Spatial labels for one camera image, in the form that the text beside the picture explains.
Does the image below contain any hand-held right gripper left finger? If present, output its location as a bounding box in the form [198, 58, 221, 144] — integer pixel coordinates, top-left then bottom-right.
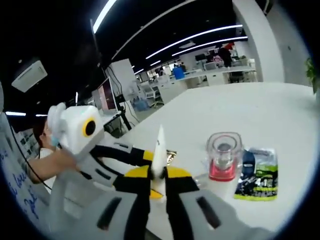
[82, 166, 152, 240]

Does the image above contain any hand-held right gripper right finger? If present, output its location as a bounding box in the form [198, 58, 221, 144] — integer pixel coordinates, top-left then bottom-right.
[163, 166, 241, 240]

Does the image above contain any red collar skincare spray bottle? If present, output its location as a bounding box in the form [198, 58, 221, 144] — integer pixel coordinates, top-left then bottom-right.
[206, 131, 245, 201]

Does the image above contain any person's head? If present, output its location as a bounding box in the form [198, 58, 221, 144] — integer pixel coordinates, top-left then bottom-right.
[32, 121, 61, 152]

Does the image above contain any black tripod stand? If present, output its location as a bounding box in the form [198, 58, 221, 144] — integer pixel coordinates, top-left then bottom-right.
[116, 94, 139, 131]

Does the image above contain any gold foil sachet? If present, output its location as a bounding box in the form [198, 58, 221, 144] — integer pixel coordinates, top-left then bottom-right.
[164, 148, 178, 166]

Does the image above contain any computer monitor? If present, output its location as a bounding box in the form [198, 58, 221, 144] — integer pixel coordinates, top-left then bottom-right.
[95, 76, 119, 114]

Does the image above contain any ceiling air conditioner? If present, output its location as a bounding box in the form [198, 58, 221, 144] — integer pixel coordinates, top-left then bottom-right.
[11, 58, 49, 92]

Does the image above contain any person's white shirt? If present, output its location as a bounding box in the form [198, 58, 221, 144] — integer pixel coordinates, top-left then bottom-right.
[0, 109, 52, 227]

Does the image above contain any green black sachet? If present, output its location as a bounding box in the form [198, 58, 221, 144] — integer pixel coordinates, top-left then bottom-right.
[233, 147, 279, 201]

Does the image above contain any blue bin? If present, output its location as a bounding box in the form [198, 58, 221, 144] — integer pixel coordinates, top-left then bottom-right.
[173, 66, 186, 81]

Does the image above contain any green potted plant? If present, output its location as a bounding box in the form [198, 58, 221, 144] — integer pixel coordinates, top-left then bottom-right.
[304, 57, 320, 95]

